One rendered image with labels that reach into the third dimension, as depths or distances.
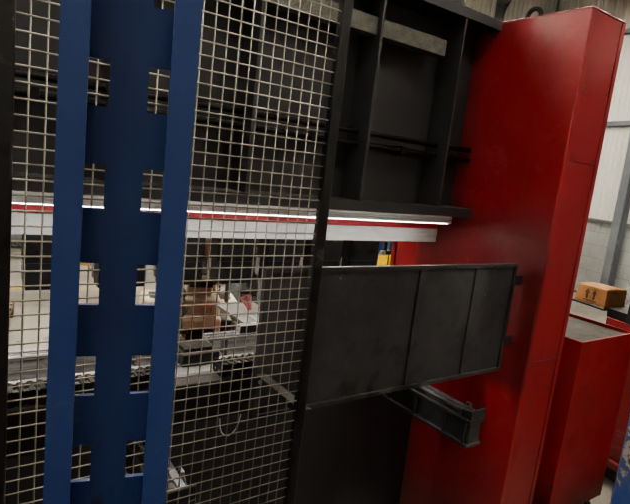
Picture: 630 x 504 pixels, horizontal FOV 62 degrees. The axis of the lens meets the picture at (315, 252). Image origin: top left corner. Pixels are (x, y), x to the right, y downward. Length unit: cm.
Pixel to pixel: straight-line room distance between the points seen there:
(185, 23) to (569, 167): 204
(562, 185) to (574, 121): 24
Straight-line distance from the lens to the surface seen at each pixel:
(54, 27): 167
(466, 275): 199
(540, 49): 236
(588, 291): 365
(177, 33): 27
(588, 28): 228
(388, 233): 232
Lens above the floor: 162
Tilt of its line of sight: 9 degrees down
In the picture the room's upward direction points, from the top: 7 degrees clockwise
